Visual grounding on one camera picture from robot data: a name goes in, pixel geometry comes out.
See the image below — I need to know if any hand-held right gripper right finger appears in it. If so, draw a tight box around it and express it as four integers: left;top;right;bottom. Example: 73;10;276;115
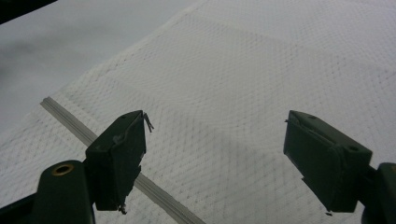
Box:
282;109;374;214

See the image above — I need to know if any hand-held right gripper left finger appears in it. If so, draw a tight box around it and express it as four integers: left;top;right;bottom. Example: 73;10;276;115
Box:
85;109;148;216

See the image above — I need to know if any white quilted fabric cover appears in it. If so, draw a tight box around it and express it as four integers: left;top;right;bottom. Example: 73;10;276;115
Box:
0;0;396;224

